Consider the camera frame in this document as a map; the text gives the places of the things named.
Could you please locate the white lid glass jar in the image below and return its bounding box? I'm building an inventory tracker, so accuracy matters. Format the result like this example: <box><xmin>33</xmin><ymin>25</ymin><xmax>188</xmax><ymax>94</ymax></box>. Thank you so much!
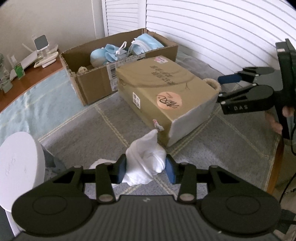
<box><xmin>0</xmin><ymin>131</ymin><xmax>46</xmax><ymax>212</ymax></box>

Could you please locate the person right hand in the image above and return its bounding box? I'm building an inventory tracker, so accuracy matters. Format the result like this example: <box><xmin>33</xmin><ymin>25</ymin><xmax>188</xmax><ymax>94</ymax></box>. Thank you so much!
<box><xmin>264</xmin><ymin>105</ymin><xmax>296</xmax><ymax>135</ymax></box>

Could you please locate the white louvered closet door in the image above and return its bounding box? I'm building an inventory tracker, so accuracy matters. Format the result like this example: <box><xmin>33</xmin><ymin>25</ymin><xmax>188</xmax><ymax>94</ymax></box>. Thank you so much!
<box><xmin>102</xmin><ymin>0</ymin><xmax>295</xmax><ymax>74</ymax></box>

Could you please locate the light blue towel mat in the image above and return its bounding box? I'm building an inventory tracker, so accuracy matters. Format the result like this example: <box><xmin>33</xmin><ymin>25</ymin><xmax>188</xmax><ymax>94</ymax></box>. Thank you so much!
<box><xmin>1</xmin><ymin>70</ymin><xmax>88</xmax><ymax>143</ymax></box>

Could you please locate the open brown cardboard box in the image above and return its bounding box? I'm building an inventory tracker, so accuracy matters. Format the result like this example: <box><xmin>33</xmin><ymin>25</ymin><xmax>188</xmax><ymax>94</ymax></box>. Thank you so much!
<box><xmin>60</xmin><ymin>28</ymin><xmax>178</xmax><ymax>105</ymax></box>

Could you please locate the wooden nightstand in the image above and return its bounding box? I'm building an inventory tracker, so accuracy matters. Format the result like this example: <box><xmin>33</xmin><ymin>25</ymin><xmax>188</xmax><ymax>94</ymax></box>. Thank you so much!
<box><xmin>0</xmin><ymin>56</ymin><xmax>63</xmax><ymax>111</ymax></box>

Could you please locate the white grey screen gadget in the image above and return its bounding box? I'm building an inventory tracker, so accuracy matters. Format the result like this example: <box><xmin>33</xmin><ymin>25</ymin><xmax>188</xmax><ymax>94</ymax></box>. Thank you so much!
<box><xmin>34</xmin><ymin>35</ymin><xmax>49</xmax><ymax>51</ymax></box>

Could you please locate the blue white plush toy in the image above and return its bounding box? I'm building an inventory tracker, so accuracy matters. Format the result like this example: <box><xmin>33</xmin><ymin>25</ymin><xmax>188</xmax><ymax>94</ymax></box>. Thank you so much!
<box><xmin>90</xmin><ymin>48</ymin><xmax>108</xmax><ymax>68</ymax></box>

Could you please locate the stack of blue masks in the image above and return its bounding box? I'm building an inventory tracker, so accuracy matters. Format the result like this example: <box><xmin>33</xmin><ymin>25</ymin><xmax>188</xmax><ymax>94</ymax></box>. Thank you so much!
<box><xmin>128</xmin><ymin>33</ymin><xmax>165</xmax><ymax>55</ymax></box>

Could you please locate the white cloth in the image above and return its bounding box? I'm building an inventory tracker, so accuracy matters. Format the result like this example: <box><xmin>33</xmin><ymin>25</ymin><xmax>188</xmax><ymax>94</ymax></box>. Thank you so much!
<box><xmin>89</xmin><ymin>128</ymin><xmax>167</xmax><ymax>186</ymax></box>

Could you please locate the blue cloth with cord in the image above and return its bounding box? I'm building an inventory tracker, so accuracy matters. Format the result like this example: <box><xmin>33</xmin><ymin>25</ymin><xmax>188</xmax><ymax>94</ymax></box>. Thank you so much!
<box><xmin>104</xmin><ymin>41</ymin><xmax>128</xmax><ymax>63</ymax></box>

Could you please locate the small green desk fan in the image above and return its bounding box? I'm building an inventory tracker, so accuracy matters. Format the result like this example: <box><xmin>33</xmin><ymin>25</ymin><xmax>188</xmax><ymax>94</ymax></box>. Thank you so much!
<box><xmin>0</xmin><ymin>53</ymin><xmax>13</xmax><ymax>93</ymax></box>

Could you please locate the beige drawstring cloth pouch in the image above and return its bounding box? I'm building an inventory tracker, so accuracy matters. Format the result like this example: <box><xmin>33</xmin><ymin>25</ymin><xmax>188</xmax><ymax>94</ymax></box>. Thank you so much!
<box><xmin>77</xmin><ymin>65</ymin><xmax>93</xmax><ymax>74</ymax></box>

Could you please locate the small woven rope ring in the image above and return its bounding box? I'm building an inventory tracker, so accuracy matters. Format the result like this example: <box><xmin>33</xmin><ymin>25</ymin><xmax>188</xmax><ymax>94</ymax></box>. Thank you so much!
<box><xmin>203</xmin><ymin>78</ymin><xmax>222</xmax><ymax>92</ymax></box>

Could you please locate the green small bottle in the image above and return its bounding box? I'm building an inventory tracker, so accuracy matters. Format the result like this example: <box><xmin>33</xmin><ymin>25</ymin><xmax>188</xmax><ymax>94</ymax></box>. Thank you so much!
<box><xmin>14</xmin><ymin>63</ymin><xmax>25</xmax><ymax>79</ymax></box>

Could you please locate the gold closed gift box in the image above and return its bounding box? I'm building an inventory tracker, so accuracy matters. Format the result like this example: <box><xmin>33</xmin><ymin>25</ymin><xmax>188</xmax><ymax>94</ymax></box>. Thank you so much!
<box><xmin>116</xmin><ymin>56</ymin><xmax>220</xmax><ymax>147</ymax></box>

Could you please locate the white remote control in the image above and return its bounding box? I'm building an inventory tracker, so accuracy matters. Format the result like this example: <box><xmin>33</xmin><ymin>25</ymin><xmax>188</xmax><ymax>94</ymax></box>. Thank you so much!
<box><xmin>34</xmin><ymin>55</ymin><xmax>57</xmax><ymax>68</ymax></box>

